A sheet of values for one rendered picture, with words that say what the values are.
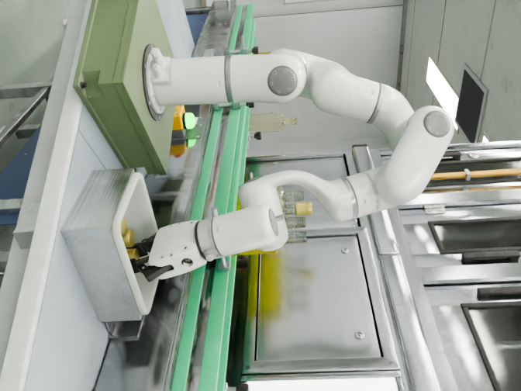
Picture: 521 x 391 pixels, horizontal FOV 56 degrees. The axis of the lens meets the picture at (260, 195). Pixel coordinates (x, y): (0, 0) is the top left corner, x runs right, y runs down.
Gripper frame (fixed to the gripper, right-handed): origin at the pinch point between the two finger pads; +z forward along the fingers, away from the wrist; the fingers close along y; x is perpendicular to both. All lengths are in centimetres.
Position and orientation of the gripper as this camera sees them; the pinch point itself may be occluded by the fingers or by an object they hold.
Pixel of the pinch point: (132, 258)
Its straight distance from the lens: 96.6
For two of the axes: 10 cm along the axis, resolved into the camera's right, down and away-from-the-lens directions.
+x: -3.5, -7.5, -5.6
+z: -9.4, 2.5, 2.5
